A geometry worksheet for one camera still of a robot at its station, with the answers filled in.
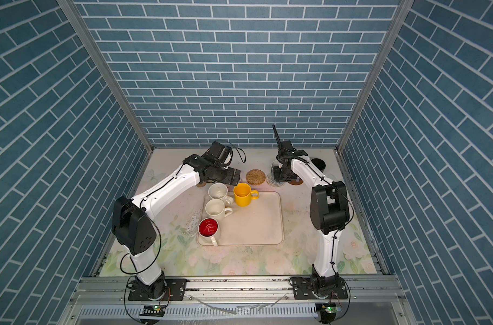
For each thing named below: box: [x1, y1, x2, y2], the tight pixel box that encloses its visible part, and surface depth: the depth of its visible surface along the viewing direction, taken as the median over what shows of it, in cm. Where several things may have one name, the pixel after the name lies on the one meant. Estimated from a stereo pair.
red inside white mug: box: [197, 217, 221, 248], surface depth 84 cm
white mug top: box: [207, 182, 235, 205], surface depth 94 cm
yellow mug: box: [232, 182, 260, 208], surface depth 94 cm
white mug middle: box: [204, 198, 233, 221], surface depth 89 cm
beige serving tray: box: [197, 190, 285, 246], surface depth 93 cm
